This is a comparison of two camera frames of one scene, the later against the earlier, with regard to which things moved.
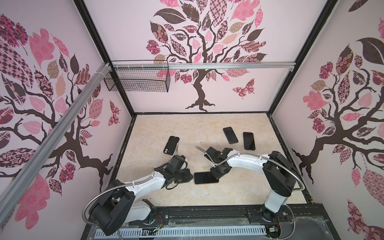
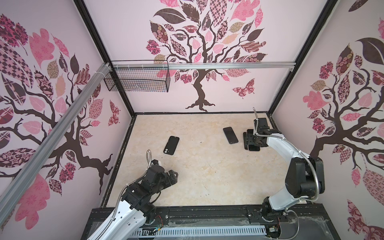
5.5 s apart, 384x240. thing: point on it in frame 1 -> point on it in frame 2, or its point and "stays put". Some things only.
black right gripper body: [217, 172] -> [250, 133]
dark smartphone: [231, 136] stays put
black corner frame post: [102, 50] stays put
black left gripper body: [182, 176] -> [165, 182]
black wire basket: [139, 75] stays put
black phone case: [171, 145] stays put
